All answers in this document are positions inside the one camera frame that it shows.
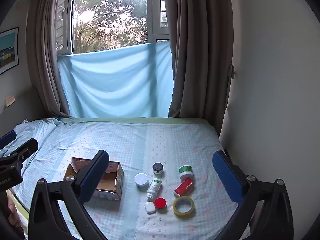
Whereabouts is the yellow tape roll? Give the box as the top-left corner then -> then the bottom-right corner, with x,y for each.
172,196 -> 195,217

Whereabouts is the red medicine box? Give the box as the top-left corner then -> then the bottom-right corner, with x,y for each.
174,178 -> 194,197

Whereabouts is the green lid white jar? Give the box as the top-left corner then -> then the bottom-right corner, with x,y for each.
179,165 -> 194,181

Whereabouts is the white earbuds case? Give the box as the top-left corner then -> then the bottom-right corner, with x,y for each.
144,202 -> 156,215

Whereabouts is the white pill bottle green label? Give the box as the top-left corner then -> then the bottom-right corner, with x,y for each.
146,178 -> 162,200

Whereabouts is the red lid small jar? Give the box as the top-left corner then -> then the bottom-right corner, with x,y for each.
153,197 -> 167,210

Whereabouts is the black lid small jar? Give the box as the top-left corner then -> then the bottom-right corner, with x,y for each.
152,162 -> 164,175

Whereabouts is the person's left hand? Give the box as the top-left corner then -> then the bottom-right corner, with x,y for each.
8,196 -> 23,229

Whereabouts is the open cardboard box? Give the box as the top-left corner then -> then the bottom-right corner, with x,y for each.
64,157 -> 124,201

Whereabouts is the left brown curtain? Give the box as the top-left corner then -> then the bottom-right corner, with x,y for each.
26,0 -> 69,118

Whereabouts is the brown curtain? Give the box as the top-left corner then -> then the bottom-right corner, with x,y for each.
26,0 -> 69,118
165,0 -> 234,133

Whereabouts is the light blue checkered bedsheet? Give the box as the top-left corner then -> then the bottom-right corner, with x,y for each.
1,119 -> 237,239

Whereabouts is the light blue hanging cloth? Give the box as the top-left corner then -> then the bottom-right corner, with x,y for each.
57,41 -> 174,118

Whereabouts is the right brown curtain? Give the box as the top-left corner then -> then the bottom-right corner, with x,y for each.
165,0 -> 234,133

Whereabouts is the framed wall picture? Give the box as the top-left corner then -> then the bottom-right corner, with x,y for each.
0,27 -> 19,74

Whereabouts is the window with dark frame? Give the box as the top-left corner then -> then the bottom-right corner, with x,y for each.
55,0 -> 169,55

